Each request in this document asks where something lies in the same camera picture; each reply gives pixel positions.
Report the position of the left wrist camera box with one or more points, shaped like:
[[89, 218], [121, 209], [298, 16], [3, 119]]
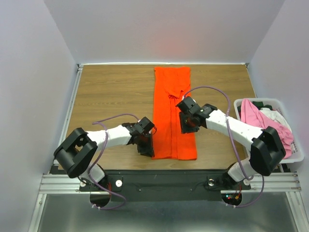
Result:
[[144, 126]]

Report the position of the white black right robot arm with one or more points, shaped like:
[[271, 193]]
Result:
[[265, 146]]

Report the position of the pink t shirt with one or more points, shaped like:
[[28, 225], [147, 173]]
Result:
[[249, 114]]

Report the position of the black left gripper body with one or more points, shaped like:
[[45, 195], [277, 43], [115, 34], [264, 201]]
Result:
[[145, 145]]

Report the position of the aluminium frame rail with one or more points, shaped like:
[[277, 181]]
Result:
[[277, 182]]

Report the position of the orange t shirt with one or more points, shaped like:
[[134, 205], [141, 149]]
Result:
[[168, 141]]

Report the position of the white garment in basket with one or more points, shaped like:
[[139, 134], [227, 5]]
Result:
[[275, 116]]

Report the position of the dark green garment in basket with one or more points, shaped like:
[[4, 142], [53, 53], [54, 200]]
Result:
[[260, 105]]

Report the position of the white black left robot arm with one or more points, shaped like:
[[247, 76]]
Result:
[[75, 153]]

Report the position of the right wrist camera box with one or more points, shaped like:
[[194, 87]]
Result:
[[188, 106]]

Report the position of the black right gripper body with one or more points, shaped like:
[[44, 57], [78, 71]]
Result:
[[187, 125]]

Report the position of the white perforated laundry basket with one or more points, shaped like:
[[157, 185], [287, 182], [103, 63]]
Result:
[[296, 156]]

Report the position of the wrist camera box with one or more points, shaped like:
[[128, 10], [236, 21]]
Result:
[[188, 106], [144, 126]]

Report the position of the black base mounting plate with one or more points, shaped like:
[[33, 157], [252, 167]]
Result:
[[165, 185]]

